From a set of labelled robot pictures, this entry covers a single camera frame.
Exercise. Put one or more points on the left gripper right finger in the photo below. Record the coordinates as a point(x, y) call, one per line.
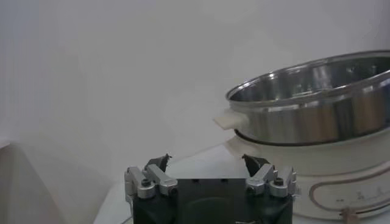
point(262, 176)

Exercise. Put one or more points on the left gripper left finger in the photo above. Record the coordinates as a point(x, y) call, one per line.
point(158, 178)

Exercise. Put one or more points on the steel perforated steamer basket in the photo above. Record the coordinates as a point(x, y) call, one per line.
point(304, 121)

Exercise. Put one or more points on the white electric cooker base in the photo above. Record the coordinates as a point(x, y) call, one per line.
point(304, 170)

